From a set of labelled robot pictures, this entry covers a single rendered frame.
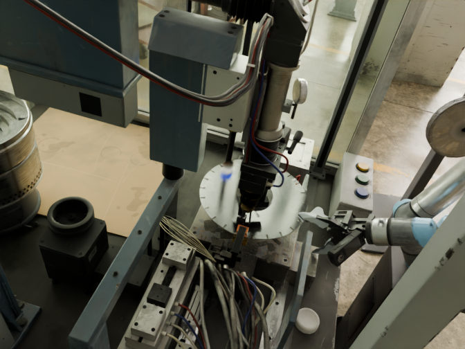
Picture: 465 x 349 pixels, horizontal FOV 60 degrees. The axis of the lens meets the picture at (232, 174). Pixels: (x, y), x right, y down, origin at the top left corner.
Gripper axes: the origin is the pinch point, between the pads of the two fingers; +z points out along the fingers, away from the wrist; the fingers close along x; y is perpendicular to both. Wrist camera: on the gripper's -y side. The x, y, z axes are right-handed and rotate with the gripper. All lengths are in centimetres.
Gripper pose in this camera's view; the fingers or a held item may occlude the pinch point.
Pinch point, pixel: (304, 235)
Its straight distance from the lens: 124.8
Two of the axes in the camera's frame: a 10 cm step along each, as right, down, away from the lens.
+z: -8.2, 0.6, 5.6
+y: 4.4, -5.6, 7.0
